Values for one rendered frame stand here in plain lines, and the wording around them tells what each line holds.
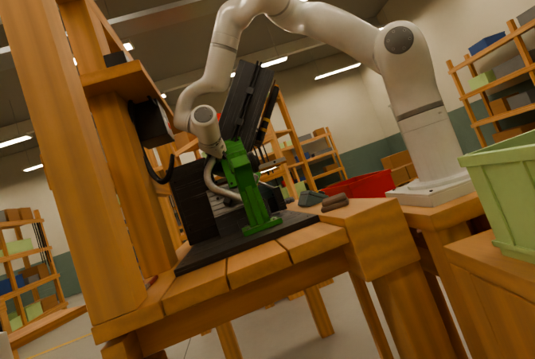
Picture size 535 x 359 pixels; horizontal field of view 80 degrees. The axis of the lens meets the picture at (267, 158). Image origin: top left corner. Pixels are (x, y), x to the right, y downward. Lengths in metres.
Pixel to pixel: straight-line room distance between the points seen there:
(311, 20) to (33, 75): 0.70
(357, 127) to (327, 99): 1.41
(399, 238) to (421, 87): 0.38
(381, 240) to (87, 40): 1.11
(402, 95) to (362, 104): 10.72
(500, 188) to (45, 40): 0.90
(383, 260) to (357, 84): 11.12
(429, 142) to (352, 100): 10.66
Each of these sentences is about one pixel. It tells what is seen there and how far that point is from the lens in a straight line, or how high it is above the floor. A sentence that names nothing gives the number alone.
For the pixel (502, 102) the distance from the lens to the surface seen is 7.07.
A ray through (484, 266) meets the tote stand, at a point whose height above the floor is 0.78.
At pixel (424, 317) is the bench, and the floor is 0.63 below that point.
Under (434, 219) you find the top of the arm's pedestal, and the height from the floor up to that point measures 0.84.
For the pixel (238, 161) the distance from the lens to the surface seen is 1.02.
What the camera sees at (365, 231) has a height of 0.86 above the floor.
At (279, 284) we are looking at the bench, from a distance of 0.81.
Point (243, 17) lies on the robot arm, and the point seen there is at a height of 1.53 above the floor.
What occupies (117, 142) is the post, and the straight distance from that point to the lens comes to 1.16.
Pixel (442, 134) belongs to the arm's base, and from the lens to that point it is 0.91.
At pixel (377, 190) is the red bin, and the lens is 1.41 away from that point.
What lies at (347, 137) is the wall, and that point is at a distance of 11.14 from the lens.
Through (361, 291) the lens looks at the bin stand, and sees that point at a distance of 1.72.
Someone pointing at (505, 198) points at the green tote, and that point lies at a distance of 0.58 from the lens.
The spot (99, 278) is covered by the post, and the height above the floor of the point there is 0.96.
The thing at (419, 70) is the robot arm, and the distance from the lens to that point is 0.89.
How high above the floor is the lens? 1.02
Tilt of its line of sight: 5 degrees up
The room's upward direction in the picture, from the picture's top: 20 degrees counter-clockwise
